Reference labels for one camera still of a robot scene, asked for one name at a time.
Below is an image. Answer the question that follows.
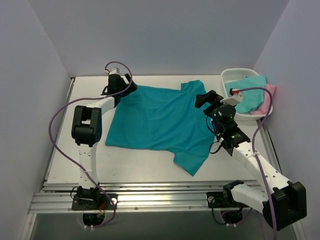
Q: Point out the aluminium rail frame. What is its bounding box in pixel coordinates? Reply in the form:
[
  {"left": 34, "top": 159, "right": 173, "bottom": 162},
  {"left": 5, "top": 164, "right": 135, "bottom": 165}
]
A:
[{"left": 29, "top": 126, "right": 280, "bottom": 214}]

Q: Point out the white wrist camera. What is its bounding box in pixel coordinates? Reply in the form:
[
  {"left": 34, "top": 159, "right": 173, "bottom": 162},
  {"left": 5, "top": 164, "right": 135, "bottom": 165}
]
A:
[
  {"left": 104, "top": 67, "right": 120, "bottom": 75},
  {"left": 220, "top": 88, "right": 243, "bottom": 107}
]

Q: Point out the pink shirt in basket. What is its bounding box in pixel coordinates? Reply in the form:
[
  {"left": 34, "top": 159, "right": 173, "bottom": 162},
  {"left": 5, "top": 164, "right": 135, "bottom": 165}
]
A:
[{"left": 250, "top": 83, "right": 277, "bottom": 116}]

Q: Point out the light teal shirt in basket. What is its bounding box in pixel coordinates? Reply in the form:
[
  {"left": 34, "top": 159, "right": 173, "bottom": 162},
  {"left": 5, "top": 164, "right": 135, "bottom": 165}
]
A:
[{"left": 224, "top": 75, "right": 267, "bottom": 114}]

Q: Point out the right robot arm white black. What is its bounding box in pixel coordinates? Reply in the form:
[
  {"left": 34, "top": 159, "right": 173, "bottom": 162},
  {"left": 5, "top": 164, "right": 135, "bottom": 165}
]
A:
[{"left": 194, "top": 88, "right": 307, "bottom": 231}]

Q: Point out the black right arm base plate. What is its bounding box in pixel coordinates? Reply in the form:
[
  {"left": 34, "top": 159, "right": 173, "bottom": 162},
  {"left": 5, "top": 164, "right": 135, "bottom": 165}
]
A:
[{"left": 206, "top": 191, "right": 248, "bottom": 209}]

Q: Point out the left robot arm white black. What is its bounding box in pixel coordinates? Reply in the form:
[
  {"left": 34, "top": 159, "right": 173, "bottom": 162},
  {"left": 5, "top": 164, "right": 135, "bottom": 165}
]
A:
[{"left": 71, "top": 72, "right": 138, "bottom": 210}]

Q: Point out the white plastic laundry basket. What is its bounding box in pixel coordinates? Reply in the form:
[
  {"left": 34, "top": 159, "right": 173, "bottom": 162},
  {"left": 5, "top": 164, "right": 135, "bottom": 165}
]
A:
[{"left": 220, "top": 68, "right": 276, "bottom": 121}]

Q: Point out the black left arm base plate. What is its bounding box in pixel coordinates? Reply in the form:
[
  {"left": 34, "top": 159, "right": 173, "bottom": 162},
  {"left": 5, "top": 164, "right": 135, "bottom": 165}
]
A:
[{"left": 71, "top": 193, "right": 118, "bottom": 211}]

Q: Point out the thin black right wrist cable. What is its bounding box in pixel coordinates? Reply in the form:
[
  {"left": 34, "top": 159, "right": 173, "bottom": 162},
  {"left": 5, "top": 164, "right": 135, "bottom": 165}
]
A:
[{"left": 206, "top": 117, "right": 223, "bottom": 155}]

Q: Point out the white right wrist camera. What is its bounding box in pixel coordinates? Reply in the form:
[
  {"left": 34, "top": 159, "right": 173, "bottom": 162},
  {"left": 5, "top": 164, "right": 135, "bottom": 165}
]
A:
[{"left": 220, "top": 88, "right": 243, "bottom": 107}]

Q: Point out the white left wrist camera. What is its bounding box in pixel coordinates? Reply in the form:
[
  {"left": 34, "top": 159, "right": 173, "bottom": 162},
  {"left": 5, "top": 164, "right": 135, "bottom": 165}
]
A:
[{"left": 104, "top": 67, "right": 120, "bottom": 75}]

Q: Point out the teal t shirt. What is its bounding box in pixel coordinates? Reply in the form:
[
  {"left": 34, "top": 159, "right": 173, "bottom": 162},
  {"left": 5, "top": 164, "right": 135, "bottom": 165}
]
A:
[{"left": 105, "top": 80, "right": 215, "bottom": 176}]

